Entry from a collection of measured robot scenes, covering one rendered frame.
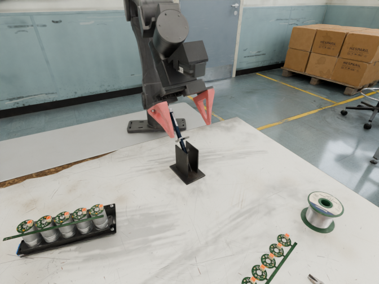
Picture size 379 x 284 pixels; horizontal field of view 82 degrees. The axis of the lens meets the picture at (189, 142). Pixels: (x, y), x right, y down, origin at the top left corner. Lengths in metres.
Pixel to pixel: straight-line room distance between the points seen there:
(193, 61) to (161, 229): 0.32
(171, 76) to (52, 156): 0.44
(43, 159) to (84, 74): 2.34
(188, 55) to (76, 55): 2.61
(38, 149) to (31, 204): 0.23
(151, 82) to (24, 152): 0.42
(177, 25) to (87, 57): 2.59
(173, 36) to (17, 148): 0.60
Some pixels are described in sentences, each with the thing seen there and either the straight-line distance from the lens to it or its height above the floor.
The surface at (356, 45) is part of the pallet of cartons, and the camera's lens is 3.65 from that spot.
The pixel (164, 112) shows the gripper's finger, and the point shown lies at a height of 0.94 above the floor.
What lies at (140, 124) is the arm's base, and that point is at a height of 0.76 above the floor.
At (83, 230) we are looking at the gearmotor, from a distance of 0.46.
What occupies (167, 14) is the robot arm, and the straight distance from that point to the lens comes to 0.43.
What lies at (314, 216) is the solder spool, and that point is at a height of 0.78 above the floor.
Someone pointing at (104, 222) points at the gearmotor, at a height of 0.79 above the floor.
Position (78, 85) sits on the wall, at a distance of 3.04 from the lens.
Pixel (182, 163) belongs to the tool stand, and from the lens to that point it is 0.54.
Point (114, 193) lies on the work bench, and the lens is 0.55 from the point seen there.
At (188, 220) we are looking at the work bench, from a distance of 0.47.
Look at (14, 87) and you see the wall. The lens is 3.07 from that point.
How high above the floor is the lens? 1.13
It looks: 34 degrees down
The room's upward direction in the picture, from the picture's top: straight up
